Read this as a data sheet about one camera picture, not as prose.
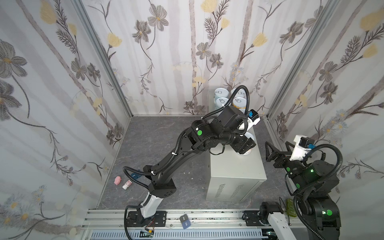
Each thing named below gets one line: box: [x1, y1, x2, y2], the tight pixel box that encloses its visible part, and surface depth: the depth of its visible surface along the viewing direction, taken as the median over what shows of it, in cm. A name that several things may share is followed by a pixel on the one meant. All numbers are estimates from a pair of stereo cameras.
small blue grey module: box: [179, 214, 191, 230], surface depth 73 cm
